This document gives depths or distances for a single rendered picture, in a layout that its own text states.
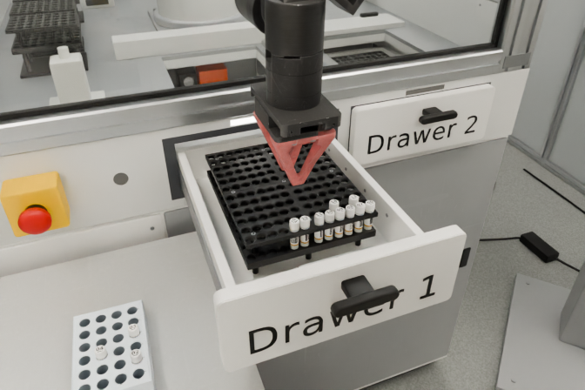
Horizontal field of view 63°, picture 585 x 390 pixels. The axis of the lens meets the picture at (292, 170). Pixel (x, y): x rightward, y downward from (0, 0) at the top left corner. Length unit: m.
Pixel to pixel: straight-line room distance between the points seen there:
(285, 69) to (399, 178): 0.55
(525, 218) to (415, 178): 1.32
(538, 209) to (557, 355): 0.81
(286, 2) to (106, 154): 0.40
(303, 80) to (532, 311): 1.47
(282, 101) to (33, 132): 0.38
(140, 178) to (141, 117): 0.10
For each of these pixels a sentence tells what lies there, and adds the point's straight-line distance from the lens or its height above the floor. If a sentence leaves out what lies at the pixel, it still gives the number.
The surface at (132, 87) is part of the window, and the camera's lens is 0.73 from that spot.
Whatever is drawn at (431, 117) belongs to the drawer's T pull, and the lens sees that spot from 0.86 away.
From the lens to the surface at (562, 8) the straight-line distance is 2.55.
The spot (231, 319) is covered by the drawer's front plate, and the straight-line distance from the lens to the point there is 0.50.
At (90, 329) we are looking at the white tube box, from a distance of 0.67.
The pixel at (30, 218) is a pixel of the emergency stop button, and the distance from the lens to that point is 0.72.
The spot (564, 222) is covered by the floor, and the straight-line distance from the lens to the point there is 2.33.
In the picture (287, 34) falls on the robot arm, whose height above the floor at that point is 1.15.
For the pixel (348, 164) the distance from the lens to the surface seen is 0.74.
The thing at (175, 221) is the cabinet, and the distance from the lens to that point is 0.83.
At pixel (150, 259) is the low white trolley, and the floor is 0.76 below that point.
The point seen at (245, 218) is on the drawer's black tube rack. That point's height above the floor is 0.90.
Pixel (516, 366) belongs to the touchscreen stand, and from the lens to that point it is 1.66.
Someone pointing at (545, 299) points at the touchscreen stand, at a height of 0.04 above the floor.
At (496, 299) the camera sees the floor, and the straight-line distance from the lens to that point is 1.87.
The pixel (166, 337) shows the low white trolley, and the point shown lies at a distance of 0.68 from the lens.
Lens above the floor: 1.28
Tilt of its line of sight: 33 degrees down
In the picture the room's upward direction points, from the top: straight up
